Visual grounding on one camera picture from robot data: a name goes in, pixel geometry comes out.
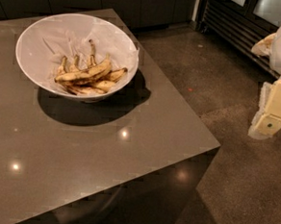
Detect white bowl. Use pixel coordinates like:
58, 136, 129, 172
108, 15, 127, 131
15, 13, 126, 102

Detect spotted yellow banana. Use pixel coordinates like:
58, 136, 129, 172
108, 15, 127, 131
54, 54, 112, 84

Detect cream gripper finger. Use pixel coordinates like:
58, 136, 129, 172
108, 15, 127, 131
248, 77, 281, 139
251, 33, 276, 57

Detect front lower yellow banana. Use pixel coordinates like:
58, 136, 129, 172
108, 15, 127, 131
66, 80, 115, 95

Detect white paper liner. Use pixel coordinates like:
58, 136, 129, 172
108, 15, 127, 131
43, 30, 139, 99

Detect right short yellow banana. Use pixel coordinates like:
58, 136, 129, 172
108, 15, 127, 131
104, 67, 128, 83

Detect dark lower cabinets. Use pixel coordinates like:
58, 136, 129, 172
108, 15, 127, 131
0, 0, 195, 29

